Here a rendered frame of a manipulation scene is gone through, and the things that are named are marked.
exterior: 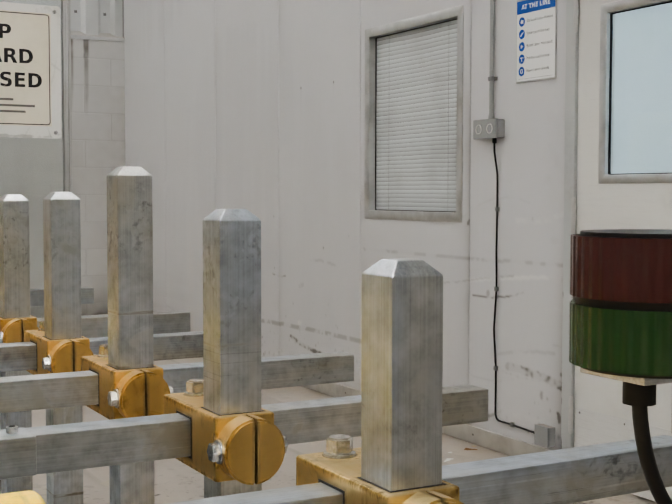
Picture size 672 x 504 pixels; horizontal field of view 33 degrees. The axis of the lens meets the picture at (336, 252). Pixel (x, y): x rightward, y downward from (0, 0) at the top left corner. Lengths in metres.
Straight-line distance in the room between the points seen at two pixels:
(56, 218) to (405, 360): 0.75
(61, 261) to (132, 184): 0.26
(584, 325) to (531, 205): 4.38
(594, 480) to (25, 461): 0.41
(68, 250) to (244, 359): 0.50
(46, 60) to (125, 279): 1.87
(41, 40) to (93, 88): 6.67
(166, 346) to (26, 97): 1.56
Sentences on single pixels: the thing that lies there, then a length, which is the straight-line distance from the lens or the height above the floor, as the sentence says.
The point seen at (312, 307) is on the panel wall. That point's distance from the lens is 6.50.
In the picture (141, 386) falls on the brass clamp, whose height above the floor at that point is 0.96.
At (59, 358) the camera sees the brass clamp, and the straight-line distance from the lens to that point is 1.32.
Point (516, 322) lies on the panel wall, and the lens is 4.89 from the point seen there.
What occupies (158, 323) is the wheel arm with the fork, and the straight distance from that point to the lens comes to 1.69.
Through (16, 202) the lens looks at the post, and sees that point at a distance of 1.58.
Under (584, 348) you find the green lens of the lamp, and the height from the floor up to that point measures 1.08.
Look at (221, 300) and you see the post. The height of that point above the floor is 1.06.
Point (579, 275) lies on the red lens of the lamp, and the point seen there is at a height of 1.11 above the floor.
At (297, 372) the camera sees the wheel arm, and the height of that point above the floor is 0.95.
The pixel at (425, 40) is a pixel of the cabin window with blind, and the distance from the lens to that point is 5.57.
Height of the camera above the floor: 1.14
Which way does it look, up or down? 3 degrees down
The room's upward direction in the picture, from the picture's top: straight up
